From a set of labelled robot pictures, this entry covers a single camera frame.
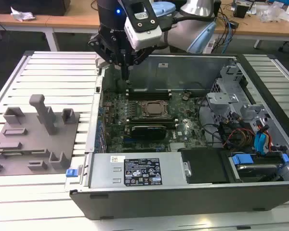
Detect grey parts rack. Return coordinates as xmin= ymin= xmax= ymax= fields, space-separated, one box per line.
xmin=0 ymin=94 xmax=81 ymax=178

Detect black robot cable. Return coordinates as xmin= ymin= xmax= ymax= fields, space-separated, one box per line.
xmin=161 ymin=13 xmax=218 ymax=31

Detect grey metal drive cage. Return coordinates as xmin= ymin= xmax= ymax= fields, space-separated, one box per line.
xmin=206 ymin=64 xmax=273 ymax=132

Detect blue hanging cable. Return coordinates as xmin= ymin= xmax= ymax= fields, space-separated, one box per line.
xmin=224 ymin=18 xmax=234 ymax=54

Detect white power strip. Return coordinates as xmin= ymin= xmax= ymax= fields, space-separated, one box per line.
xmin=203 ymin=38 xmax=216 ymax=54

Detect grey power supply with label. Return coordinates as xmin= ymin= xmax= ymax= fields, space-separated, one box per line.
xmin=88 ymin=151 xmax=194 ymax=190

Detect black RAM slot bank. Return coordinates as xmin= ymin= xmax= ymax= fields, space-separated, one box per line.
xmin=125 ymin=116 xmax=180 ymax=126
xmin=126 ymin=87 xmax=173 ymax=101

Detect blue flat data cable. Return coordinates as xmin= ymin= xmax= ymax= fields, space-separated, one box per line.
xmin=254 ymin=132 xmax=268 ymax=155

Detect clear plastic bags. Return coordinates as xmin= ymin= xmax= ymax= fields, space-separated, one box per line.
xmin=257 ymin=2 xmax=289 ymax=24

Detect blue disk carrier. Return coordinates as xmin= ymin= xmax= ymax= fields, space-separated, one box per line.
xmin=230 ymin=154 xmax=289 ymax=182

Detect large black box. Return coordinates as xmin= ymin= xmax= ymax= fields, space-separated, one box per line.
xmin=0 ymin=0 xmax=71 ymax=17

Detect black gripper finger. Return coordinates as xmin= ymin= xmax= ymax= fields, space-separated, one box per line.
xmin=87 ymin=34 xmax=127 ymax=80
xmin=126 ymin=46 xmax=155 ymax=80

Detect small black box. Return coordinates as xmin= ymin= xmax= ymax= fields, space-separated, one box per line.
xmin=233 ymin=4 xmax=250 ymax=18

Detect black graphics card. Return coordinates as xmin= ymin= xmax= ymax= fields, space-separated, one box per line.
xmin=131 ymin=124 xmax=167 ymax=141

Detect crumpled white paper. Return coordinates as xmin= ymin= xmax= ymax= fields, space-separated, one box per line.
xmin=10 ymin=6 xmax=36 ymax=23

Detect black open PC case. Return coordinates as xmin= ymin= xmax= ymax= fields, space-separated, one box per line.
xmin=65 ymin=51 xmax=289 ymax=221

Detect black plastic shroud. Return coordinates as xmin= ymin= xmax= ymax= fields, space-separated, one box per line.
xmin=177 ymin=147 xmax=229 ymax=184

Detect green motherboard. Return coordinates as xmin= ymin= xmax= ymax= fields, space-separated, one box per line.
xmin=102 ymin=90 xmax=208 ymax=153

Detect silver chipset heatsink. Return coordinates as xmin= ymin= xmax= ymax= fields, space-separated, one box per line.
xmin=170 ymin=142 xmax=186 ymax=152

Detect red yellow wire bundle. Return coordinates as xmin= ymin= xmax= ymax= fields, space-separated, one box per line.
xmin=224 ymin=128 xmax=256 ymax=148

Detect black looped case wire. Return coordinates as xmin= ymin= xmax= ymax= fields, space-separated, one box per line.
xmin=197 ymin=97 xmax=224 ymax=148

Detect CPU socket with metal cover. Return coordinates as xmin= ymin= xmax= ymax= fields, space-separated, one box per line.
xmin=138 ymin=100 xmax=172 ymax=119

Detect installed RAM stick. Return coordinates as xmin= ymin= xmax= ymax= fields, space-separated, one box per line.
xmin=129 ymin=88 xmax=171 ymax=93

